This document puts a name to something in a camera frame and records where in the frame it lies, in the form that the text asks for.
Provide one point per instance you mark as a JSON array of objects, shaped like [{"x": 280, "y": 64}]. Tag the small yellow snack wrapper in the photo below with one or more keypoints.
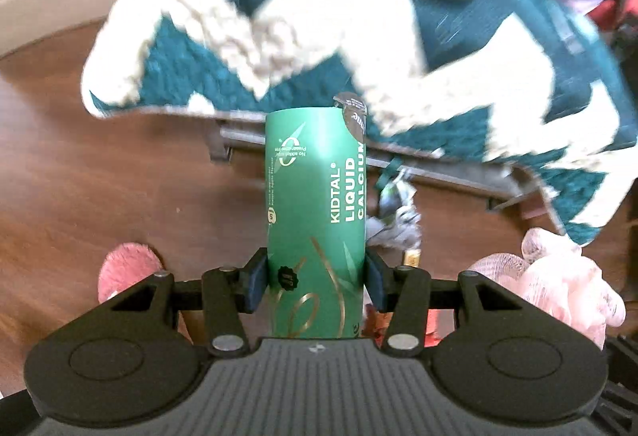
[{"x": 411, "y": 257}]

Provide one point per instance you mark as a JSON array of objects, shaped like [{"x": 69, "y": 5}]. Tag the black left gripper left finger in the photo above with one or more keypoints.
[{"x": 227, "y": 292}]

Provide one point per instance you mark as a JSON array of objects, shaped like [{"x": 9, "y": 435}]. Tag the red bag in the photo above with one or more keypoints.
[{"x": 611, "y": 15}]

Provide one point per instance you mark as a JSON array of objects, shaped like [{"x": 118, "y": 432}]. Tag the teal and white zigzag blanket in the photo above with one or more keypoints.
[{"x": 521, "y": 81}]

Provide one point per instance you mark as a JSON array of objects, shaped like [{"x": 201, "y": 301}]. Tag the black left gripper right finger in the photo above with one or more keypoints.
[{"x": 403, "y": 292}]

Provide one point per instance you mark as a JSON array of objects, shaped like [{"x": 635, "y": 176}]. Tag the metal bed frame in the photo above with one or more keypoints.
[{"x": 504, "y": 184}]

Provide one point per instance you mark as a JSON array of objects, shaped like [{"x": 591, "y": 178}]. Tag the left pink slipper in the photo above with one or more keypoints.
[{"x": 125, "y": 266}]

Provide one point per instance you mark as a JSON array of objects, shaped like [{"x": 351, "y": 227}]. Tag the white grey wrapper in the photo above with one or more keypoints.
[{"x": 395, "y": 222}]

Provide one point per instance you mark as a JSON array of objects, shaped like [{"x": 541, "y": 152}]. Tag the green Kidtal carton box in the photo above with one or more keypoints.
[{"x": 316, "y": 218}]

